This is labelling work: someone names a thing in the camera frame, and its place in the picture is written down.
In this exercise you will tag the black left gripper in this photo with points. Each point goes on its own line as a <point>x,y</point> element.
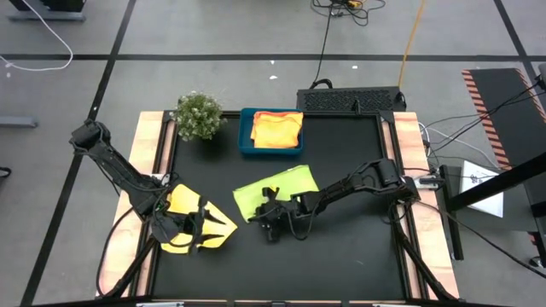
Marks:
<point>179,228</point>

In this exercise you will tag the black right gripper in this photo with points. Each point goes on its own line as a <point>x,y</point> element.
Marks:
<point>283,211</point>

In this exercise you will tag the yellow microfiber towel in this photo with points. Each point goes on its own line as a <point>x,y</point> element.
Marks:
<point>187,200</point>

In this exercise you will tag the green microfiber towel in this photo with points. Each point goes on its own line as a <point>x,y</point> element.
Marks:
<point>290,181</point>

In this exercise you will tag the orange microfiber towel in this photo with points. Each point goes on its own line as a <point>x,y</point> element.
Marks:
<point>277,134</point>
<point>273,114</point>

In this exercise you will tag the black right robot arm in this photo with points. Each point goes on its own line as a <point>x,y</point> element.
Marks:
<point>362,181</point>

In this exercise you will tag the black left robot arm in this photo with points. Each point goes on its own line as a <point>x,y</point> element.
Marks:
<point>115,164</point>

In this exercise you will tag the black diagonal brace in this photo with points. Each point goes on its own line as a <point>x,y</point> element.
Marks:
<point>422,268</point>
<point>141,260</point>

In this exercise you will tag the blue plastic bin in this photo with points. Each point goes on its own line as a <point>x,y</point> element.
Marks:
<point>243,136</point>

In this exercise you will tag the small potted green plant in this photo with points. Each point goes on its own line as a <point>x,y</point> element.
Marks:
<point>198,117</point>

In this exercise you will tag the black computer case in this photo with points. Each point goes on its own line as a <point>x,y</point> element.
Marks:
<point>350,100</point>

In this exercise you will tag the grey furniture foot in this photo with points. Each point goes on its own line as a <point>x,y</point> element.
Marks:
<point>17,122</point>

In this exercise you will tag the white paper sheet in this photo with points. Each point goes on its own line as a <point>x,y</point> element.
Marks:
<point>488,206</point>

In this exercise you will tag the black metal beam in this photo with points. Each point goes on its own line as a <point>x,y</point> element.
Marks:
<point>503,181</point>

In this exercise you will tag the black mat with striped edges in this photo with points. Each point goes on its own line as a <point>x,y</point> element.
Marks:
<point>503,111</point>

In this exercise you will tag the grey furniture base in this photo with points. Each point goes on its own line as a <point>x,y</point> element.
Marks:
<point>47,17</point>

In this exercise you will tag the black aluminium table frame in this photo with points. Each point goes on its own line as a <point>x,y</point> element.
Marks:
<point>161,140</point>

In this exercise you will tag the black stand post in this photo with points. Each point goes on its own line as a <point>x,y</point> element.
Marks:
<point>455,239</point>

